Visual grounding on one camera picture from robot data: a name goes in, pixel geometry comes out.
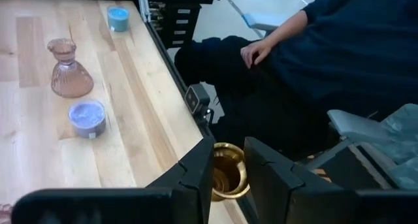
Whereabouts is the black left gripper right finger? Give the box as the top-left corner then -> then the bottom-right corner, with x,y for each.
244,136 -> 355,224

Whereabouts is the small grey table-level camera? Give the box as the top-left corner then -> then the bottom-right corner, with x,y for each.
184,83 -> 216,127

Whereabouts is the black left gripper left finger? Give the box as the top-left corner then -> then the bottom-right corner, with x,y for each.
146,135 -> 216,224

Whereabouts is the black drawer cabinet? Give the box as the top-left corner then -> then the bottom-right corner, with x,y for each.
146,0 -> 214,50

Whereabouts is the blue candle glass jar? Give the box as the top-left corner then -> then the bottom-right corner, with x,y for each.
106,5 -> 131,33

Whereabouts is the purple candle glass jar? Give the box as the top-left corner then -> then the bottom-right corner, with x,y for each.
67,99 -> 107,140

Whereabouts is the person's forearm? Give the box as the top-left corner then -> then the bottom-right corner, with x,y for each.
261,10 -> 310,52

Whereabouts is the blue-grey chair armrest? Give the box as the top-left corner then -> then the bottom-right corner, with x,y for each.
242,11 -> 290,33

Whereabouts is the person's hand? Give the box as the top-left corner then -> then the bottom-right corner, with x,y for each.
240,39 -> 274,70

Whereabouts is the tall gold metal candlestick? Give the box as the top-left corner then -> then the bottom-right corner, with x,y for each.
211,142 -> 251,202

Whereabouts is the person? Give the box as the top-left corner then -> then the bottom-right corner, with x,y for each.
174,0 -> 418,161

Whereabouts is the grey chair armrest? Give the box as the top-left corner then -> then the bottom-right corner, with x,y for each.
305,103 -> 418,191

